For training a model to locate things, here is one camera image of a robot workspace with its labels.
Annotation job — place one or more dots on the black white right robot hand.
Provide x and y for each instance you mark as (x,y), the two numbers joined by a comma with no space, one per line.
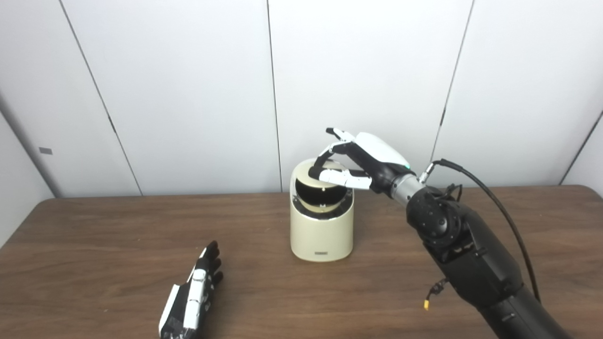
(377,160)

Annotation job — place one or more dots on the small grey wall label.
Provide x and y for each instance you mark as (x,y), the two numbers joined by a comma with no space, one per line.
(45,150)

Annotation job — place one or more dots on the cream-colored bin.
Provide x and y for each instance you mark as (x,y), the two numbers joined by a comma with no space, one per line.
(321,233)

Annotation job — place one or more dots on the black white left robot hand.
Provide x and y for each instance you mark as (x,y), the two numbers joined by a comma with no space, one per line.
(188,301)

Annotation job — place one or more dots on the cream round bin lid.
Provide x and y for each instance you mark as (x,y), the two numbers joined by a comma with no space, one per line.
(324,205)

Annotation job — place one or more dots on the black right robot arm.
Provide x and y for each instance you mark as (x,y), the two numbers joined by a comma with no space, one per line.
(471,254)

